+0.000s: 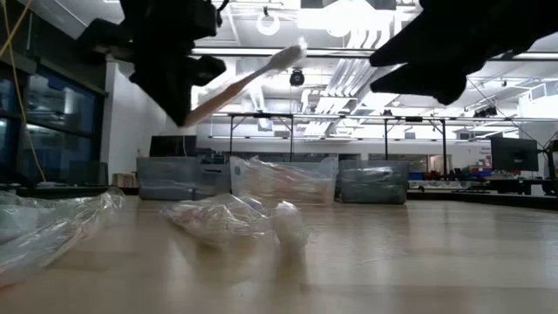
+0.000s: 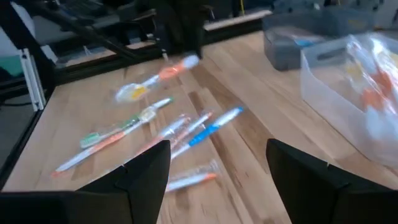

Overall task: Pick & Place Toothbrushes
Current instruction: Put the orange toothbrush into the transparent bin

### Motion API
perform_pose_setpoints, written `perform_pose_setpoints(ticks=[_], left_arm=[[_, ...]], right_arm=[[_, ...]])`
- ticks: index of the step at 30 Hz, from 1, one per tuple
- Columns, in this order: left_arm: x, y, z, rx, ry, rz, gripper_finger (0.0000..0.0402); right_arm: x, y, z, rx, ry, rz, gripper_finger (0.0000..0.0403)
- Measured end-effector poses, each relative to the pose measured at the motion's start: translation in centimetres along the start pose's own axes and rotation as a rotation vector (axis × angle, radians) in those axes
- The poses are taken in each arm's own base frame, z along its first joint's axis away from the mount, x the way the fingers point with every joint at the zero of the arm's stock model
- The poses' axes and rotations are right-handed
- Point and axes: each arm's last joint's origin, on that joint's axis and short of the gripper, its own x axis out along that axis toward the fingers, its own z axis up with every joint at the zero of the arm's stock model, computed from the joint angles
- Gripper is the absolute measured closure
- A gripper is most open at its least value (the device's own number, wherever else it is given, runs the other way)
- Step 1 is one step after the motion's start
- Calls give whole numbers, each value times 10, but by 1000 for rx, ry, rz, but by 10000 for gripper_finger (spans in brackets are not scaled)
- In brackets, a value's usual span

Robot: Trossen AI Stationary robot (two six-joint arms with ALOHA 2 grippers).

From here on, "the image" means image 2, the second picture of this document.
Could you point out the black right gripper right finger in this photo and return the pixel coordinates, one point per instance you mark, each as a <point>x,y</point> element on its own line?
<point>329,199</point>

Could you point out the smoky grey plastic bin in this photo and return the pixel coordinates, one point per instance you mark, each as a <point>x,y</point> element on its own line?
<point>280,59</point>

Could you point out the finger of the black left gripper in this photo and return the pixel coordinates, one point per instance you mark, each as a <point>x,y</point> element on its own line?
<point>194,34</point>
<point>168,34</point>

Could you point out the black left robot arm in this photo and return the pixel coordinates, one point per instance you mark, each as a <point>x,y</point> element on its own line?
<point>93,34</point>

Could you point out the clear plastic bin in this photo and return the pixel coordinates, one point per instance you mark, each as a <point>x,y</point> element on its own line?
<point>329,102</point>

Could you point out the green white toothbrush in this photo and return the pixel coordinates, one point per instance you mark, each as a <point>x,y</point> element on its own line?
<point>90,139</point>

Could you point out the silver metal bracket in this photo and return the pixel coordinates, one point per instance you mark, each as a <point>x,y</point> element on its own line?
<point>32,81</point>

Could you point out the pile of bagged utensils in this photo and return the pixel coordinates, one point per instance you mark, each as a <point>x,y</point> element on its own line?
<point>192,180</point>

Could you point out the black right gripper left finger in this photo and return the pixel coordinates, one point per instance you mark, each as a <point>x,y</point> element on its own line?
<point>93,205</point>

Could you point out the orange white toothbrush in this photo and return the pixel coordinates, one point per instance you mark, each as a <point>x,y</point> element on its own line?
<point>371,98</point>
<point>199,121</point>
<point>169,73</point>
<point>105,141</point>
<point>384,82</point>
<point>174,127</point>

